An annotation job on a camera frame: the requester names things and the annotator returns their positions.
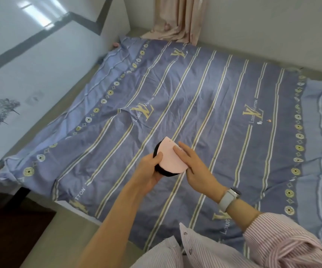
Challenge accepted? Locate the person's left hand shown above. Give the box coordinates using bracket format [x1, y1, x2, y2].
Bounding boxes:
[133, 152, 165, 194]

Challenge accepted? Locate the person's right hand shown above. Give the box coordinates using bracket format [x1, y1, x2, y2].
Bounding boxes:
[173, 142, 228, 203]

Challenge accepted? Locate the pink and black lint brush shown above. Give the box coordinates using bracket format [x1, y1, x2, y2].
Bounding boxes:
[153, 137, 188, 177]

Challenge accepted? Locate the person's right forearm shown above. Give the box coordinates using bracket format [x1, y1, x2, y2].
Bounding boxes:
[216, 187, 263, 232]

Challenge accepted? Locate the person's left forearm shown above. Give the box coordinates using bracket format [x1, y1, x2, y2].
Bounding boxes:
[73, 184, 153, 268]

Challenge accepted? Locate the blue striped duvet cover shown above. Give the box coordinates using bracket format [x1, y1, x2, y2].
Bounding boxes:
[0, 36, 315, 258]

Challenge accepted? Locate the white wrist watch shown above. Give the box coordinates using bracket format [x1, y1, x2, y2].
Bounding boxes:
[218, 187, 242, 213]

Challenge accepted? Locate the pink striped shirt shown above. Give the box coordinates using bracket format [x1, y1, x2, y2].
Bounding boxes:
[130, 212, 322, 268]

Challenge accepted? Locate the pink curtain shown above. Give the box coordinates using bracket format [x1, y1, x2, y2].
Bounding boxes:
[141, 0, 207, 45]

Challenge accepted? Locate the light blue striped bed sheet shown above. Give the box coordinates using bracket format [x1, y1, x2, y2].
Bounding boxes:
[287, 78, 322, 249]

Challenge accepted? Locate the dark wooden furniture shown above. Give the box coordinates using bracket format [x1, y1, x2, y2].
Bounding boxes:
[0, 188, 57, 268]

